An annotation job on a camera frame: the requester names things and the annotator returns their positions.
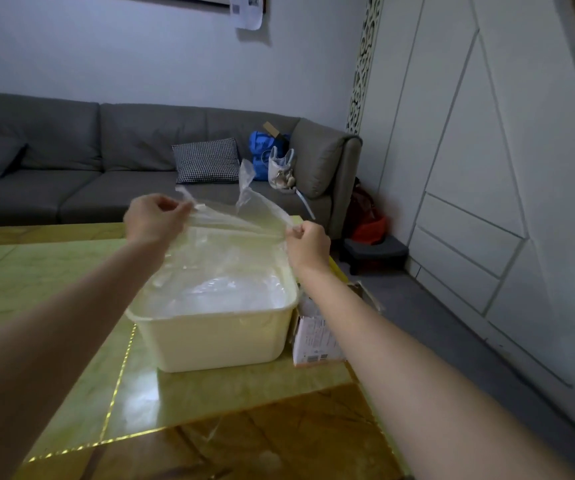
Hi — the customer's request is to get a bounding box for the blue bag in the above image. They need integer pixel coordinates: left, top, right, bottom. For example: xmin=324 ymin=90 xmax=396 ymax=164
xmin=249 ymin=130 xmax=290 ymax=182

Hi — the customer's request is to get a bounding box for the black white checked cushion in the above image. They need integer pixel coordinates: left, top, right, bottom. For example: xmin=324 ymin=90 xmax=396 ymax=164
xmin=172 ymin=138 xmax=241 ymax=185

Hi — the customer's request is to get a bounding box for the person's left hand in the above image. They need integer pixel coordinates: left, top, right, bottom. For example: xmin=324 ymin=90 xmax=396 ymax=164
xmin=124 ymin=193 xmax=194 ymax=247

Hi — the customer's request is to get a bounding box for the small dark footstool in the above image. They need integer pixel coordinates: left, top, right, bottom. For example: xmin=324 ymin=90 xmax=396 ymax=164
xmin=341 ymin=238 xmax=410 ymax=275

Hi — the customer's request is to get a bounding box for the white paper sheet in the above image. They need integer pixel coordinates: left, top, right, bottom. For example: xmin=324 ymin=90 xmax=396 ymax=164
xmin=230 ymin=0 xmax=264 ymax=31

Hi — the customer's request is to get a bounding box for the person's right hand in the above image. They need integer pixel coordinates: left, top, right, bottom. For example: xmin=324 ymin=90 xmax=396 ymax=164
xmin=285 ymin=221 xmax=331 ymax=271

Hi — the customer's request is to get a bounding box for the person's left forearm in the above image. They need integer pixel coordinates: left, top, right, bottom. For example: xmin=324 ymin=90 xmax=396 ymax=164
xmin=0 ymin=238 xmax=168 ymax=480

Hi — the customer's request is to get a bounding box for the open cardboard box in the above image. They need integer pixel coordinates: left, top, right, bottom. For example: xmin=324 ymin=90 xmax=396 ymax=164
xmin=291 ymin=280 xmax=385 ymax=368

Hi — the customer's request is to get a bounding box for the grey fabric sofa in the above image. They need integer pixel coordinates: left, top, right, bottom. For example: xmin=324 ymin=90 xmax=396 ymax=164
xmin=0 ymin=91 xmax=363 ymax=240

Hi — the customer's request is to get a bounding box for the white lattice wall panel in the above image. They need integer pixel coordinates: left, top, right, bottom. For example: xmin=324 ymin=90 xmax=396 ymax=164
xmin=345 ymin=0 xmax=385 ymax=135

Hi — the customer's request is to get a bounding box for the red bag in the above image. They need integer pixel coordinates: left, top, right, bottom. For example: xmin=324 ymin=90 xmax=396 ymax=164
xmin=343 ymin=178 xmax=389 ymax=245

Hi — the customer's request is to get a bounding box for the clear plastic bag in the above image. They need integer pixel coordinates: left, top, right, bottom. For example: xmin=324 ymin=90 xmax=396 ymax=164
xmin=150 ymin=159 xmax=302 ymax=315

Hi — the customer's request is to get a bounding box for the cream plastic bin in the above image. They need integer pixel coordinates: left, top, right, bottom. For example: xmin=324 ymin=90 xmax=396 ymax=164
xmin=126 ymin=267 xmax=300 ymax=374

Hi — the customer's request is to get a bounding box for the white tote bag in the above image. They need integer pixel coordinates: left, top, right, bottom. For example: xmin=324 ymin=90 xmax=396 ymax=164
xmin=267 ymin=147 xmax=298 ymax=190

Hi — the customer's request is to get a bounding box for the person's right forearm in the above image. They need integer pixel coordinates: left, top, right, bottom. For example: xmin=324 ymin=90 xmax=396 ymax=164
xmin=295 ymin=265 xmax=575 ymax=480

